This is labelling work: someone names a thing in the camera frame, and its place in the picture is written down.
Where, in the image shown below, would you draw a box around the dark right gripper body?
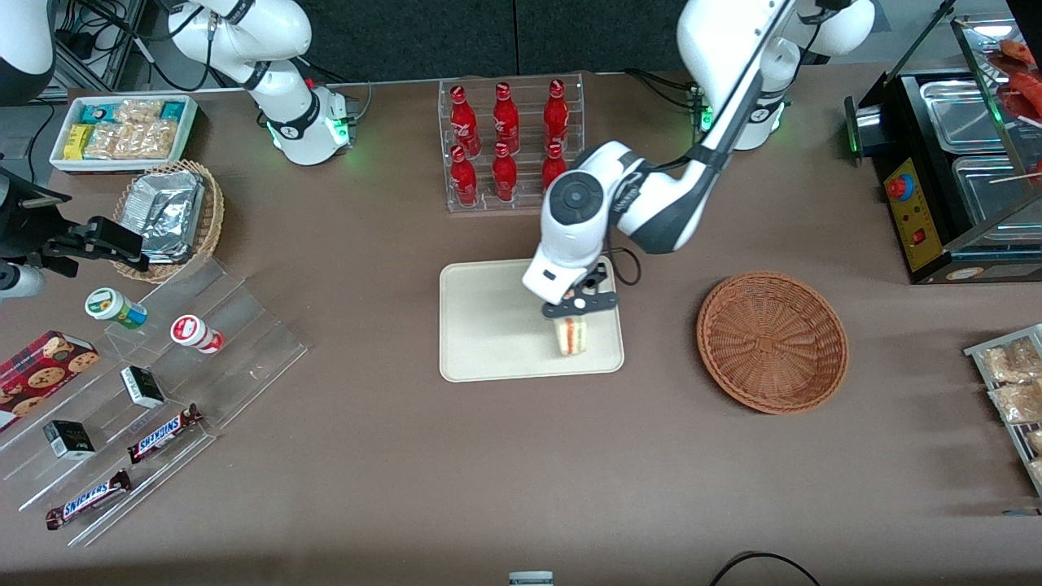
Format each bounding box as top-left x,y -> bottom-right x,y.
0,169 -> 70,263

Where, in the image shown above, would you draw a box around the triangular sandwich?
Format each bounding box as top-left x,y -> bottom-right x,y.
554,316 -> 589,356

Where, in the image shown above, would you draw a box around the cream plastic serving tray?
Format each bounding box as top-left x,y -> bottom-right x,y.
440,254 -> 625,383

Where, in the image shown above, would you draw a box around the light wicker basket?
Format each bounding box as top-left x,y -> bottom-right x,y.
112,160 -> 225,284

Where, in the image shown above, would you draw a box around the round brown wicker basket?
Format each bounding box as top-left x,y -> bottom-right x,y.
696,271 -> 849,415

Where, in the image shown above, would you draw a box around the grey tray of snack bags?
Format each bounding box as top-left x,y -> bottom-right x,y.
965,324 -> 1042,497

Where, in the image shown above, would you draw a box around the small silver foil package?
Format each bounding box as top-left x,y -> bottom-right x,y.
140,232 -> 196,264

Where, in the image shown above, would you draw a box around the large silver foil package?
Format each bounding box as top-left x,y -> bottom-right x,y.
122,171 -> 204,238

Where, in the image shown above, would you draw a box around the green lid yogurt cup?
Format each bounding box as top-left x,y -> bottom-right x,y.
85,288 -> 149,330

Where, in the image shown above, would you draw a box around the clear bag of crackers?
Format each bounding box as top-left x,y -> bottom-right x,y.
114,99 -> 164,127
85,122 -> 131,160
130,120 -> 176,160

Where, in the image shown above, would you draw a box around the red cola bottle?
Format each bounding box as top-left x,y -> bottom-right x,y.
541,142 -> 568,193
492,142 -> 519,203
493,82 -> 520,155
450,85 -> 481,157
450,146 -> 479,207
544,79 -> 569,151

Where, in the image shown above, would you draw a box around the red lid yogurt cup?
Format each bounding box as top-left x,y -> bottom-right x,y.
170,315 -> 224,354

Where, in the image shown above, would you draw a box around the red plaid cookie box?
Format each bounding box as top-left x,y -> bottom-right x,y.
0,330 -> 100,432

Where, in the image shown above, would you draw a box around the white plastic snack bin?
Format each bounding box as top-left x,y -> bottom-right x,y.
49,95 -> 199,174

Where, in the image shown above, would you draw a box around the small black box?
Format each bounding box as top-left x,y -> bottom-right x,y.
120,366 -> 166,409
43,420 -> 96,461

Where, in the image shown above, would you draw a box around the clear acrylic stepped stand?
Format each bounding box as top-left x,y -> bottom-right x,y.
0,259 -> 309,548

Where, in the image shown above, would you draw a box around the clear acrylic bottle rack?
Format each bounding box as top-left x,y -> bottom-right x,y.
438,73 -> 585,214

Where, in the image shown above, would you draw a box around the brown Snickers bar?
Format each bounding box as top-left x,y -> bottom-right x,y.
46,470 -> 133,531
128,404 -> 204,465

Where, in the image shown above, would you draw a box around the black hot food display case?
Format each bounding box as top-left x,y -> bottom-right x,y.
844,0 -> 1042,286

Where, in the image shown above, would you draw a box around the steel food pan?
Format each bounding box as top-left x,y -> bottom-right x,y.
920,79 -> 1008,154
952,155 -> 1042,226

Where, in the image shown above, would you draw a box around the clear bag of fried snacks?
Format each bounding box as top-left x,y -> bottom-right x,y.
989,383 -> 1042,424
981,338 -> 1042,383

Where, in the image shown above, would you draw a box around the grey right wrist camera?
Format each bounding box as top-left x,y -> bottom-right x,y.
0,262 -> 46,300

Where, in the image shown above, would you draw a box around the black arm base cables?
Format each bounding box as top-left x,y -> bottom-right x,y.
625,69 -> 693,108

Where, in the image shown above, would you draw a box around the black floor cable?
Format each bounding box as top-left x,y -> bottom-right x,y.
708,552 -> 823,586

